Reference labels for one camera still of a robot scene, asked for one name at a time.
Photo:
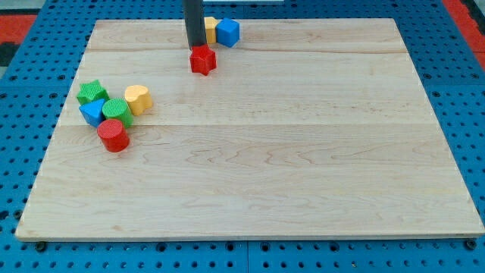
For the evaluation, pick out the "light wooden board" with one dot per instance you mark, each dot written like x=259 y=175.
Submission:
x=312 y=129

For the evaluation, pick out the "blue triangle block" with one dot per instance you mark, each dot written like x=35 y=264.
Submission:
x=92 y=112

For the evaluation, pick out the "yellow heart block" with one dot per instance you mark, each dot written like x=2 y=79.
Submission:
x=138 y=99

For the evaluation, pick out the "green star block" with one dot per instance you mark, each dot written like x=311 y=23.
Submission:
x=90 y=92

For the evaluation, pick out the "yellow hexagon block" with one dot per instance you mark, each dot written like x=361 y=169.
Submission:
x=210 y=29

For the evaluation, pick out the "blue cube block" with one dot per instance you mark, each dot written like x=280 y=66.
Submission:
x=227 y=32

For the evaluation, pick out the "blue perforated base panel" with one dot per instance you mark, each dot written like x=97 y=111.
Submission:
x=38 y=78

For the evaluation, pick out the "red star block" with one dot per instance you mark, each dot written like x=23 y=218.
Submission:
x=202 y=59

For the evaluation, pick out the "green cylinder block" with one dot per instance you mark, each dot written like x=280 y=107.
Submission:
x=118 y=109

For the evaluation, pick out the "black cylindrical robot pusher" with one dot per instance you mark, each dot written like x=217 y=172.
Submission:
x=193 y=12

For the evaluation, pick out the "red cylinder block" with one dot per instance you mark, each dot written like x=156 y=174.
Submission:
x=113 y=135

